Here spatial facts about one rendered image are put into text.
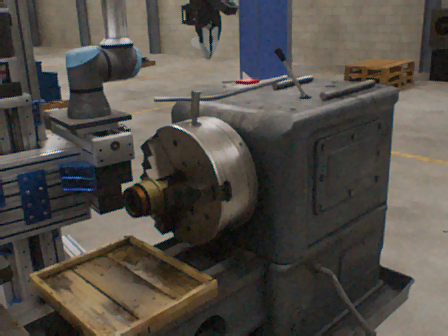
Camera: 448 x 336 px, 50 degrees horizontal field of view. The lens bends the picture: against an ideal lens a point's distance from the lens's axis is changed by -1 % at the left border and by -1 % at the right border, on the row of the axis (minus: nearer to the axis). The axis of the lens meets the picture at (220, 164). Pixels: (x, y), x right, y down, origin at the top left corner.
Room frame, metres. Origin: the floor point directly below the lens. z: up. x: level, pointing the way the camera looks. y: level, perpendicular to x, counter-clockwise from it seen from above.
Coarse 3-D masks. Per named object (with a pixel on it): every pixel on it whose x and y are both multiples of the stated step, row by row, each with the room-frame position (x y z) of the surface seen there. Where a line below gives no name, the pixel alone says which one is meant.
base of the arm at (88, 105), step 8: (96, 88) 1.63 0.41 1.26; (72, 96) 1.63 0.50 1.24; (80, 96) 1.61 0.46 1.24; (88, 96) 1.62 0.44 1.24; (96, 96) 1.63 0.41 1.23; (104, 96) 1.67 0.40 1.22; (72, 104) 1.62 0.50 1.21; (80, 104) 1.61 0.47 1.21; (88, 104) 1.61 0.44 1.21; (96, 104) 1.62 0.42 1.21; (104, 104) 1.65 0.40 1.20; (72, 112) 1.61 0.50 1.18; (80, 112) 1.60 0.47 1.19; (88, 112) 1.60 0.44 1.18; (96, 112) 1.61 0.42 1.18; (104, 112) 1.63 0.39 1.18
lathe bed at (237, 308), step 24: (168, 240) 1.27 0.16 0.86; (192, 264) 1.17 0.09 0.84; (216, 264) 1.12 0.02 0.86; (240, 264) 1.11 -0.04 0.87; (264, 264) 1.10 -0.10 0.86; (240, 288) 1.06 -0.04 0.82; (264, 288) 1.13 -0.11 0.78; (24, 312) 0.96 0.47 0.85; (48, 312) 0.93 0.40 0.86; (192, 312) 0.93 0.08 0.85; (216, 312) 1.00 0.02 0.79; (240, 312) 1.06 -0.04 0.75; (264, 312) 1.12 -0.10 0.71
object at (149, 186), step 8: (136, 184) 1.06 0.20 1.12; (144, 184) 1.05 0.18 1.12; (152, 184) 1.06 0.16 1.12; (160, 184) 1.08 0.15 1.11; (128, 192) 1.04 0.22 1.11; (136, 192) 1.02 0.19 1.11; (144, 192) 1.03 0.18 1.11; (152, 192) 1.04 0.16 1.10; (160, 192) 1.05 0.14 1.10; (128, 200) 1.07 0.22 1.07; (136, 200) 1.02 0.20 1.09; (144, 200) 1.02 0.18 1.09; (152, 200) 1.03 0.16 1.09; (160, 200) 1.04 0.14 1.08; (128, 208) 1.05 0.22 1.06; (136, 208) 1.07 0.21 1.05; (144, 208) 1.01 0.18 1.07; (152, 208) 1.03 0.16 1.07; (160, 208) 1.05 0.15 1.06; (136, 216) 1.02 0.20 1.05; (144, 216) 1.05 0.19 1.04
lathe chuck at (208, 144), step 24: (168, 144) 1.16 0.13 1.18; (192, 144) 1.09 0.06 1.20; (216, 144) 1.09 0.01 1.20; (192, 168) 1.09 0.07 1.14; (216, 168) 1.04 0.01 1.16; (240, 168) 1.08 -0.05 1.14; (240, 192) 1.06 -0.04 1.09; (192, 216) 1.10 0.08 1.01; (216, 216) 1.04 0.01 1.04; (240, 216) 1.08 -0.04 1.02; (192, 240) 1.10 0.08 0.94
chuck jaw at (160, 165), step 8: (144, 144) 1.16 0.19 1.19; (152, 144) 1.16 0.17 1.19; (160, 144) 1.17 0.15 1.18; (144, 152) 1.16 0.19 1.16; (152, 152) 1.14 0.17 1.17; (160, 152) 1.15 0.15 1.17; (144, 160) 1.13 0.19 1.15; (152, 160) 1.12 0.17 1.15; (160, 160) 1.14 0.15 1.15; (168, 160) 1.15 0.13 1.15; (144, 168) 1.13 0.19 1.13; (152, 168) 1.11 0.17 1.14; (160, 168) 1.12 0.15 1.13; (168, 168) 1.13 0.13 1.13; (144, 176) 1.10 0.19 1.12; (152, 176) 1.09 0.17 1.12; (160, 176) 1.10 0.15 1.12; (168, 176) 1.13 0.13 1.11
